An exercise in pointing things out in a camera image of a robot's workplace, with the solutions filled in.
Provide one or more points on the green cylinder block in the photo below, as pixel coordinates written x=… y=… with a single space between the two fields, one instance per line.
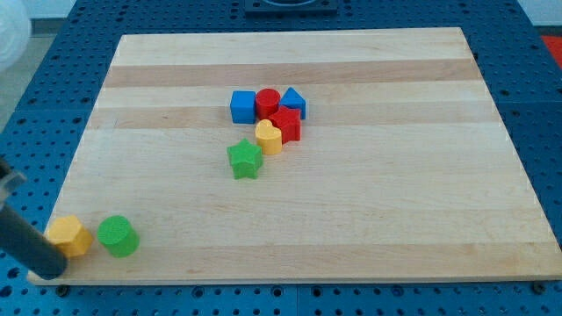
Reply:
x=117 y=236

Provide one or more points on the yellow heart block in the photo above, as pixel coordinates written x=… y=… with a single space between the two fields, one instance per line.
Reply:
x=268 y=137

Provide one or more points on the green star block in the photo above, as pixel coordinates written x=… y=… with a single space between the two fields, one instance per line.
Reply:
x=245 y=159

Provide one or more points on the red star block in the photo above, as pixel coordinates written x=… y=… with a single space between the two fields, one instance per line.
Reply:
x=288 y=120

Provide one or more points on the blue triangle block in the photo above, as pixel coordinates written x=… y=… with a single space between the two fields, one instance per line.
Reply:
x=292 y=99

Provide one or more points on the red cylinder block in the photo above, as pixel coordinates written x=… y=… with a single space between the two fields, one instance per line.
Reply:
x=267 y=102

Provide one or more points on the wooden board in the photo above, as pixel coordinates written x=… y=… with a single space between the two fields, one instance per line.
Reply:
x=404 y=171

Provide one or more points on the blue cube block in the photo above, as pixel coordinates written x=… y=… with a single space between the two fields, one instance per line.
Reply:
x=242 y=107

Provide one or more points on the yellow hexagon block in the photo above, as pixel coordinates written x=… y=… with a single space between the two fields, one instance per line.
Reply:
x=70 y=236

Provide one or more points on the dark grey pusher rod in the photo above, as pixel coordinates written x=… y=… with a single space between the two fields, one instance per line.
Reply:
x=20 y=239

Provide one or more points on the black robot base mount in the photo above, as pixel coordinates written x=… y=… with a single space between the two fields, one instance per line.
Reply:
x=263 y=7

